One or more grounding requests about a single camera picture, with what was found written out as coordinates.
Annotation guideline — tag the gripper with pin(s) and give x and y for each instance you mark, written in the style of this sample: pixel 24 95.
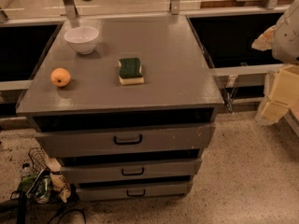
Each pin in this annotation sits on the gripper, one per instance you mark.
pixel 287 38

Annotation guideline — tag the grey bottom drawer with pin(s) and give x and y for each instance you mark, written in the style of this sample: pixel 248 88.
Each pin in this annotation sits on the grey bottom drawer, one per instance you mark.
pixel 135 191

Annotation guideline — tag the grey drawer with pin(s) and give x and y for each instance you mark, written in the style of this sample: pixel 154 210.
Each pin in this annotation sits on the grey drawer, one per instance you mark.
pixel 100 173
pixel 124 141
pixel 135 191

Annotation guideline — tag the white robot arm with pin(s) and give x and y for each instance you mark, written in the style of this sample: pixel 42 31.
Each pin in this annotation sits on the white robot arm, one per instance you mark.
pixel 283 37

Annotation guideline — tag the grey top drawer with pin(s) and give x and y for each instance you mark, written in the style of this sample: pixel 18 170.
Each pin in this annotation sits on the grey top drawer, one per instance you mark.
pixel 124 141

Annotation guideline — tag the grey middle drawer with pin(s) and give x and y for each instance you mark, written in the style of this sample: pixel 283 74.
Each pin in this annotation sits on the grey middle drawer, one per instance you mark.
pixel 100 173

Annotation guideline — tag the grey drawer cabinet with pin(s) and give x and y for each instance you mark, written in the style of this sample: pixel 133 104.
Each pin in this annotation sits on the grey drawer cabinet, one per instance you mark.
pixel 178 89

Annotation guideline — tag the green yellow sponge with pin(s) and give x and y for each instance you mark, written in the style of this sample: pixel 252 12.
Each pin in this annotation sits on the green yellow sponge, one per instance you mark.
pixel 130 71

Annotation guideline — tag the white ceramic bowl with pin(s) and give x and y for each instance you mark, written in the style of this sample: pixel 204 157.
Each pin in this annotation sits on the white ceramic bowl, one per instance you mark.
pixel 82 40

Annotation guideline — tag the orange fruit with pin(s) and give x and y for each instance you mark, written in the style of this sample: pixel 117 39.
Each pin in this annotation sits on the orange fruit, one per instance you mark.
pixel 60 77

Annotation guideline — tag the green snack bag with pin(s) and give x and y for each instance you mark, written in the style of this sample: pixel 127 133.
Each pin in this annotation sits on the green snack bag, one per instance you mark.
pixel 37 188

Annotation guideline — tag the clear plastic bottle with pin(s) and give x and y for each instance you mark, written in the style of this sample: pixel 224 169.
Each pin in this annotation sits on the clear plastic bottle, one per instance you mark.
pixel 26 171

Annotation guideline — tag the metal post left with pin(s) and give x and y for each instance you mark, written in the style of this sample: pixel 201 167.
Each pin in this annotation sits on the metal post left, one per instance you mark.
pixel 70 9

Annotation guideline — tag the black wire basket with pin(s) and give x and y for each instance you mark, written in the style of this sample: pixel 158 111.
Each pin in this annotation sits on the black wire basket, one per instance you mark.
pixel 37 157

